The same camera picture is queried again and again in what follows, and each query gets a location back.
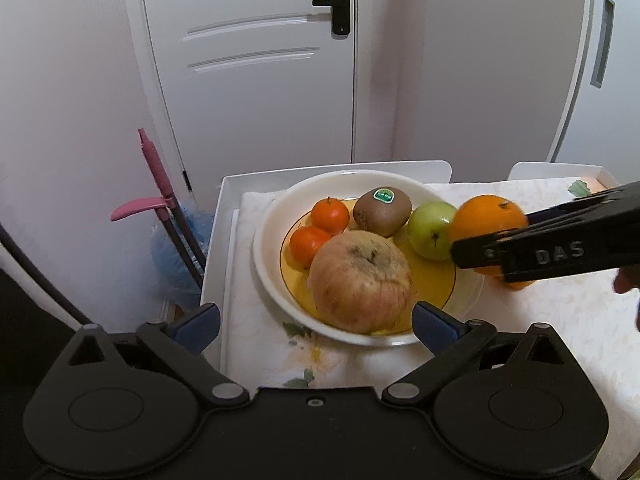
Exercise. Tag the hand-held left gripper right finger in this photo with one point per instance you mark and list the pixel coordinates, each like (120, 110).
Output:
(436, 325)

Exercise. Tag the green apple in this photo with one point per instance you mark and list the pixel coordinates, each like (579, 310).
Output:
(431, 227)

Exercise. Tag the orange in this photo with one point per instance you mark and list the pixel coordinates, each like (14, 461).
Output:
(485, 220)

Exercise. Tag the red yellow apple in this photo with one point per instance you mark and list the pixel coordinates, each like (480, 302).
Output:
(360, 285)

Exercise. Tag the white wardrobe door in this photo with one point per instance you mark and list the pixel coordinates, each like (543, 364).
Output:
(575, 120)

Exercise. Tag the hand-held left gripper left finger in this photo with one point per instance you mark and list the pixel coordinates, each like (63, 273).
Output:
(197, 324)

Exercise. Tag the white rimmed table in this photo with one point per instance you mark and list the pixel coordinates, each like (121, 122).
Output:
(222, 270)

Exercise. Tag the person's right hand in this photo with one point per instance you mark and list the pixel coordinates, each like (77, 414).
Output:
(629, 280)

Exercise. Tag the white panelled door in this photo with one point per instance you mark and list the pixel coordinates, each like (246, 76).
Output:
(250, 110)

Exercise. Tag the small tangerine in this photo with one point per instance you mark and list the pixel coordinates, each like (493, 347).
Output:
(306, 247)
(331, 215)

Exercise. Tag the dark furniture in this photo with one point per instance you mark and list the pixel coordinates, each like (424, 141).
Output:
(30, 300)

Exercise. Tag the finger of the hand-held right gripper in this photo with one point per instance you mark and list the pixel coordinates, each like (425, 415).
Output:
(480, 252)
(585, 200)

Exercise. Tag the cream oval plate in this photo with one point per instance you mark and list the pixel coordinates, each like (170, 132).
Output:
(270, 260)

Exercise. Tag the blue plastic bag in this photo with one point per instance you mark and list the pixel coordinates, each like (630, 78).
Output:
(197, 220)

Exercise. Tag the door hinge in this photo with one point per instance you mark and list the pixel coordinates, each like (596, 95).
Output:
(186, 180)

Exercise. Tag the brown kiwi with green sticker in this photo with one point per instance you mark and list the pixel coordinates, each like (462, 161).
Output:
(382, 212)

